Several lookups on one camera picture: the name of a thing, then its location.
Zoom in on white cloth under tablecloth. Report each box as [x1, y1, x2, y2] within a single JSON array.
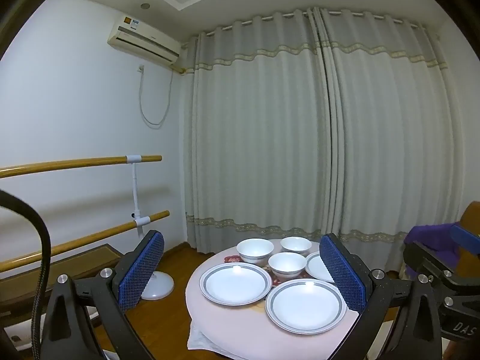
[[187, 319, 226, 355]]

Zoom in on white barre stand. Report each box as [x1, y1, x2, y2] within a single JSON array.
[[127, 154, 175, 301]]

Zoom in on grey curtain with patterned bands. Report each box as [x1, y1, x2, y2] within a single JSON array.
[[313, 5, 466, 274], [179, 7, 332, 257]]

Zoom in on yellowish air conditioner pipe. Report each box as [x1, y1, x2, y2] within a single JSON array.
[[169, 41, 197, 76]]

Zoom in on white curtain rod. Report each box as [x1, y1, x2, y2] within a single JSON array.
[[202, 7, 419, 35]]

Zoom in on white plate with grey band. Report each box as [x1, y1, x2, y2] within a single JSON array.
[[304, 251, 335, 283], [265, 279, 347, 335], [199, 262, 273, 306]]

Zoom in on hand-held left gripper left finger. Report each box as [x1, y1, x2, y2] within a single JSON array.
[[44, 229, 166, 360]]

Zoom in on white wall air conditioner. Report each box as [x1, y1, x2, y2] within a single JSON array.
[[107, 13, 181, 65]]

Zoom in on black braided cable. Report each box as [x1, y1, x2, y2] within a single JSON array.
[[0, 189, 51, 327]]

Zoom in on small white bowl grey band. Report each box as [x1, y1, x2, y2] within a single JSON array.
[[268, 252, 308, 280], [280, 236, 313, 254]]

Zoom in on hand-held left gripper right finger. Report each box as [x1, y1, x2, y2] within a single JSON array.
[[319, 232, 443, 360]]

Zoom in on purple cloth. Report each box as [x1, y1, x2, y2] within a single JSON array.
[[404, 223, 463, 271]]

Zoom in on large white bowl grey band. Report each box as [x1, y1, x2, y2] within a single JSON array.
[[236, 238, 275, 265]]

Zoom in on pink printed tablecloth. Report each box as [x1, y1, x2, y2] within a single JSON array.
[[186, 238, 361, 357]]

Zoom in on white power cord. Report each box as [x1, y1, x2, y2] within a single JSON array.
[[138, 65, 175, 128]]

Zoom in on brown wooden chair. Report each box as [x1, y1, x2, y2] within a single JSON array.
[[442, 202, 480, 360]]

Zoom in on wooden barre rail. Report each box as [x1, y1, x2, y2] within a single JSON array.
[[0, 211, 170, 272], [0, 155, 163, 179]]

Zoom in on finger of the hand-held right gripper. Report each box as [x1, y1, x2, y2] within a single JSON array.
[[451, 224, 480, 251], [403, 241, 457, 283]]

